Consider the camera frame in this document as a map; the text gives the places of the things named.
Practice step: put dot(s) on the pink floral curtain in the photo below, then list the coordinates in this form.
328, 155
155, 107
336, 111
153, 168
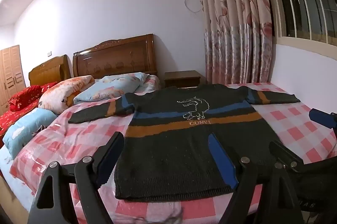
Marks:
231, 18

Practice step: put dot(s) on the wooden nightstand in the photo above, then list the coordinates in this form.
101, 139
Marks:
181, 79

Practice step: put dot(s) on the small wooden headboard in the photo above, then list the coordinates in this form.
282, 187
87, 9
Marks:
48, 71

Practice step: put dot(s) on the pink patterned bed sheet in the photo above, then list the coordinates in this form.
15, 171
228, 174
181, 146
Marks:
151, 84

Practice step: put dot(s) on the wall socket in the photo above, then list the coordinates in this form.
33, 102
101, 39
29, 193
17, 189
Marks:
49, 53

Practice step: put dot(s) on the red blanket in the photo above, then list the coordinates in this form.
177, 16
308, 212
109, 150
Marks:
23, 100

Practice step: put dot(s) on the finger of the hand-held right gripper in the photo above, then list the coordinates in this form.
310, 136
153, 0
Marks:
285, 152
322, 118

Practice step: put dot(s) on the pink checkered bed cover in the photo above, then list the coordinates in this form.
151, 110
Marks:
297, 129

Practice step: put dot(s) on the large wooden headboard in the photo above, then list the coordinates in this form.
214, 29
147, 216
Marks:
115, 60

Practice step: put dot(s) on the blue cloud pillow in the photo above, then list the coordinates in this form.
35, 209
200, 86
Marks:
23, 129

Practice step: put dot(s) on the wooden wardrobe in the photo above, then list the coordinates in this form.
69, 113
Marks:
10, 76

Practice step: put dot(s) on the blue floral folded quilt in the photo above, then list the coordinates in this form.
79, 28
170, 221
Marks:
110, 88

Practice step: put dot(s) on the orange floral folded quilt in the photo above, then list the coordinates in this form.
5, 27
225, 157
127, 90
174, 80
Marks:
63, 94

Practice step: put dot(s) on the dark striped knit sweater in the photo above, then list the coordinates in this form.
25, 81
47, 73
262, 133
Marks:
171, 155

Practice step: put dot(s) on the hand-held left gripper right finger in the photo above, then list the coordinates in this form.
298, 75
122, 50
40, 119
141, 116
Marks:
222, 160

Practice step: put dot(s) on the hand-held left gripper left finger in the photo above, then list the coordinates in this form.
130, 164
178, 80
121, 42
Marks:
108, 160

